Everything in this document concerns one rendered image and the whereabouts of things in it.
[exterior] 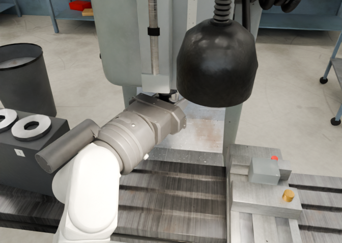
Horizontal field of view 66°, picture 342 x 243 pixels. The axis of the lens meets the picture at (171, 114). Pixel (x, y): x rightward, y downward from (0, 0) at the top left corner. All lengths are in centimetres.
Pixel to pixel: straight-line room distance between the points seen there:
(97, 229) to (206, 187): 47
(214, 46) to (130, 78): 24
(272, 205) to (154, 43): 45
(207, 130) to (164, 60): 62
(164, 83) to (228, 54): 18
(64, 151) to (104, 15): 20
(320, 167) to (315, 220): 155
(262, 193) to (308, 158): 173
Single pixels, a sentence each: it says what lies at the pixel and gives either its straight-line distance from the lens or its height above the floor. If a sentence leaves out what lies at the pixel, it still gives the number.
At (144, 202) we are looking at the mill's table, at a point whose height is 93.
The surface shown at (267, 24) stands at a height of 23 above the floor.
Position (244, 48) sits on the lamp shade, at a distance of 22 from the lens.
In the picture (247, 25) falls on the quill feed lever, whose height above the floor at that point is 141.
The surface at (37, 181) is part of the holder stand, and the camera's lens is 80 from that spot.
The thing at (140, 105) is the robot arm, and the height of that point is 126.
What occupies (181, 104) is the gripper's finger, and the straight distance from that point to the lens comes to 53.
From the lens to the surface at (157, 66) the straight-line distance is 36.
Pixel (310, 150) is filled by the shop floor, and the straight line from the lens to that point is 245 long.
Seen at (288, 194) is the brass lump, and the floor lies 105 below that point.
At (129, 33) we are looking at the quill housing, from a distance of 40.
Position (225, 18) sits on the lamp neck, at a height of 148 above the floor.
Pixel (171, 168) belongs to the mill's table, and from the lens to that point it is 82.
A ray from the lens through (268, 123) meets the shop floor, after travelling 259.
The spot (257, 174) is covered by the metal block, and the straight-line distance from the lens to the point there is 66.
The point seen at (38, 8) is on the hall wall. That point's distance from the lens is 570.
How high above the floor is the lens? 155
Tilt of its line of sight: 38 degrees down
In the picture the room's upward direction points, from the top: straight up
